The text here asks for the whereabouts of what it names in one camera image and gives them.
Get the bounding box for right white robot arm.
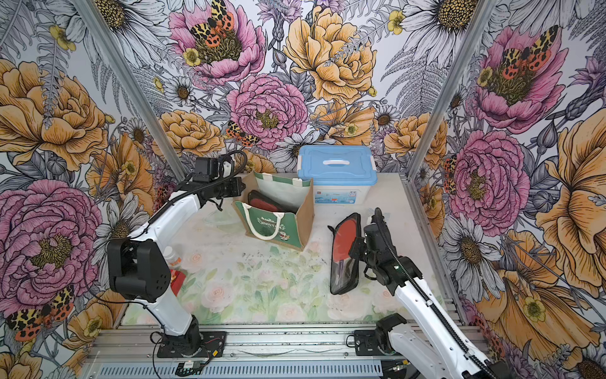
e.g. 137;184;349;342
361;208;512;378

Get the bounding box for red gift box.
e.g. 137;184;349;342
170;269;186;296

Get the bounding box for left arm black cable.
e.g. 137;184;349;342
84;149;249;304

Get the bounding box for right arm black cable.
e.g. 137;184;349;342
373;207;503;379

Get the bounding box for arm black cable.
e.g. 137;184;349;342
84;149;249;304
373;207;503;379

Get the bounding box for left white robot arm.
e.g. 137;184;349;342
107;150;248;357

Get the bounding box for blue lid storage box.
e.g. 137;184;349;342
297;145;377;205

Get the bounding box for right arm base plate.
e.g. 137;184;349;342
353;329;395;356

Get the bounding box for small white pill bottle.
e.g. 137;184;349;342
163;246;182;269

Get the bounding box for aluminium front rail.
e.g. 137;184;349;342
86;323;375;363

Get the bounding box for ping pong paddle case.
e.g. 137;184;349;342
328;213;364;295
248;189;298;213

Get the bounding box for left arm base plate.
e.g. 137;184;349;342
156;331;227;358

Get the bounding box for green canvas tote bag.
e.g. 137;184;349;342
233;172;314;251

